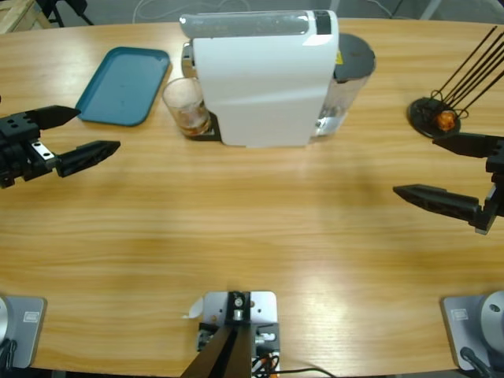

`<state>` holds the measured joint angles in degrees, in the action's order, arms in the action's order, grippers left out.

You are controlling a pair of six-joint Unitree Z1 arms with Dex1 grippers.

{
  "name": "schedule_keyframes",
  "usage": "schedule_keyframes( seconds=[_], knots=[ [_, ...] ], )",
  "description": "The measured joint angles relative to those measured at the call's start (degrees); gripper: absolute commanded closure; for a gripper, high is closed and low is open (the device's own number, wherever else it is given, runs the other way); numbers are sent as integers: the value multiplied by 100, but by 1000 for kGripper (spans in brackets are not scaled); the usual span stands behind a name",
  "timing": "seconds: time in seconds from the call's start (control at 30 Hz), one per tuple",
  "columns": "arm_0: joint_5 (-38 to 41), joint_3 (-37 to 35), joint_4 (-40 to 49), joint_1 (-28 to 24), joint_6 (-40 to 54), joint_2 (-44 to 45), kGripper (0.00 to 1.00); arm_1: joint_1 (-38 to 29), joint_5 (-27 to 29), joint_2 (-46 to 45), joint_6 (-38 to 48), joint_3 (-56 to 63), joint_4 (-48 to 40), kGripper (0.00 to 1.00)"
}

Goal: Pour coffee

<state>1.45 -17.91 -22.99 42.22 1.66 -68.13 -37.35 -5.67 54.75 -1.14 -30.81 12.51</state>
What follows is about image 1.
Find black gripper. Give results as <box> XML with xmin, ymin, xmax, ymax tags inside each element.
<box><xmin>0</xmin><ymin>105</ymin><xmax>121</xmax><ymax>190</ymax></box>
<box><xmin>392</xmin><ymin>132</ymin><xmax>504</xmax><ymax>236</ymax></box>

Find clear glass cup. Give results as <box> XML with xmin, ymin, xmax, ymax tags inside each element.
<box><xmin>162</xmin><ymin>77</ymin><xmax>213</xmax><ymax>138</ymax></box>

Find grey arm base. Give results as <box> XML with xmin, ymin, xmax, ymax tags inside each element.
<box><xmin>439</xmin><ymin>290</ymin><xmax>504</xmax><ymax>371</ymax></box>
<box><xmin>0</xmin><ymin>295</ymin><xmax>48</xmax><ymax>369</ymax></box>

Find orange coffee capsule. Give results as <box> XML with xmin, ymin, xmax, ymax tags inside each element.
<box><xmin>436</xmin><ymin>110</ymin><xmax>456</xmax><ymax>131</ymax></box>

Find white capsule coffee machine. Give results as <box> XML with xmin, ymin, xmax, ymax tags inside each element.
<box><xmin>179</xmin><ymin>9</ymin><xmax>340</xmax><ymax>150</ymax></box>

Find black capsule holder with rods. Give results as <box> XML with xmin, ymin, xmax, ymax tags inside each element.
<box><xmin>407</xmin><ymin>25</ymin><xmax>504</xmax><ymax>139</ymax></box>

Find teal plastic tray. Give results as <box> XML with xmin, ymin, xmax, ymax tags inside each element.
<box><xmin>74</xmin><ymin>46</ymin><xmax>172</xmax><ymax>128</ymax></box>

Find black chair legs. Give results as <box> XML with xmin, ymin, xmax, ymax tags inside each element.
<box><xmin>41</xmin><ymin>0</ymin><xmax>95</xmax><ymax>28</ymax></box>

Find wooden crate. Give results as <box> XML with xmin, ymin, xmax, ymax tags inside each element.
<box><xmin>0</xmin><ymin>0</ymin><xmax>40</xmax><ymax>35</ymax></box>

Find metal drip tray grille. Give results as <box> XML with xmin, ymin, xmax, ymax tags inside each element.
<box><xmin>179</xmin><ymin>112</ymin><xmax>221</xmax><ymax>142</ymax></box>

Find water tank with black lid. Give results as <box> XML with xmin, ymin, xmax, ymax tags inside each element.
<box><xmin>322</xmin><ymin>33</ymin><xmax>377</xmax><ymax>137</ymax></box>

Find grey metal leg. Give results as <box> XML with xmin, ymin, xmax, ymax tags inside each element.
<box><xmin>419</xmin><ymin>0</ymin><xmax>442</xmax><ymax>20</ymax></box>

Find white tape piece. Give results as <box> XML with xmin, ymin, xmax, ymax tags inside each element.
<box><xmin>181</xmin><ymin>297</ymin><xmax>205</xmax><ymax>320</ymax></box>

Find black base cable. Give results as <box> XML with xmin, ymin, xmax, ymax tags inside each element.
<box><xmin>459</xmin><ymin>346</ymin><xmax>493</xmax><ymax>378</ymax></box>
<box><xmin>0</xmin><ymin>338</ymin><xmax>19</xmax><ymax>371</ymax></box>

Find white mount block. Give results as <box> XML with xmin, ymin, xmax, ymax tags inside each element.
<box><xmin>202</xmin><ymin>290</ymin><xmax>281</xmax><ymax>355</ymax></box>

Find black cable at mount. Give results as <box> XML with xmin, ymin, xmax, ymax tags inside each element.
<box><xmin>275</xmin><ymin>366</ymin><xmax>335</xmax><ymax>378</ymax></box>

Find orange wires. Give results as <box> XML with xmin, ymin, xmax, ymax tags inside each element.
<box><xmin>251</xmin><ymin>352</ymin><xmax>281</xmax><ymax>373</ymax></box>

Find dark camera post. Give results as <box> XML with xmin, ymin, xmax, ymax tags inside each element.
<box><xmin>180</xmin><ymin>291</ymin><xmax>253</xmax><ymax>378</ymax></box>

